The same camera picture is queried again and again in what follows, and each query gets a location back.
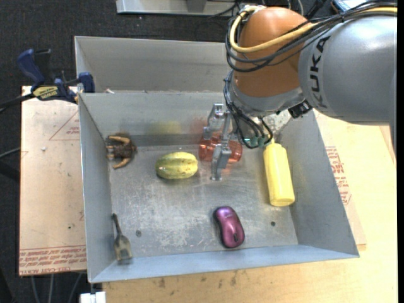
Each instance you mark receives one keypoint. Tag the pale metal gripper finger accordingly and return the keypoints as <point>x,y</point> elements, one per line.
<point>221,156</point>
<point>215,118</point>

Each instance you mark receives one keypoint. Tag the clear orange plastic cup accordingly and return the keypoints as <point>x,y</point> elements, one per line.
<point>205,151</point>

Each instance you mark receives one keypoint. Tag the yellow-green toy melon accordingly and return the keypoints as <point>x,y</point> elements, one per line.
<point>176,165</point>

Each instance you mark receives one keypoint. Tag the yellow squeeze bottle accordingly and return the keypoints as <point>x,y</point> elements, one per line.
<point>278,175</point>

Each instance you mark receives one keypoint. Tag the grey metal bin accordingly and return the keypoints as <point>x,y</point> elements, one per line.
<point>176,207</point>

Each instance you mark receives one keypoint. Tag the purple computer mouse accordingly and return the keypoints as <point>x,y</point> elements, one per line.
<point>229,227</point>

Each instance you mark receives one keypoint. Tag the brown toy crab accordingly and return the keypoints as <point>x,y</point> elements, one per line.
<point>120,150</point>

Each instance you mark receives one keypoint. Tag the brown cardboard board red print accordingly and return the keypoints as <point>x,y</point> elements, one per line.
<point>50,185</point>

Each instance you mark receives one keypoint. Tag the black cylinder on white bracket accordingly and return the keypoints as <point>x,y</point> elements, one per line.
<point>299,110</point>

